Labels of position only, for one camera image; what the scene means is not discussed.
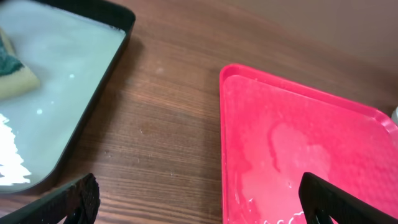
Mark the black water basin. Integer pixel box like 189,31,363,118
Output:
1,1,136,195

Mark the teal plate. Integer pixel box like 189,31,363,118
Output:
391,107,398,126

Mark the red plastic tray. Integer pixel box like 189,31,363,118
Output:
220,64,397,223

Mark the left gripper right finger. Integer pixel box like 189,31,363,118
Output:
298,172,397,224

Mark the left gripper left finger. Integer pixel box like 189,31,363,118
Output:
1,173,100,224

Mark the green yellow sponge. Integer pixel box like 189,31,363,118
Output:
1,29,40,100

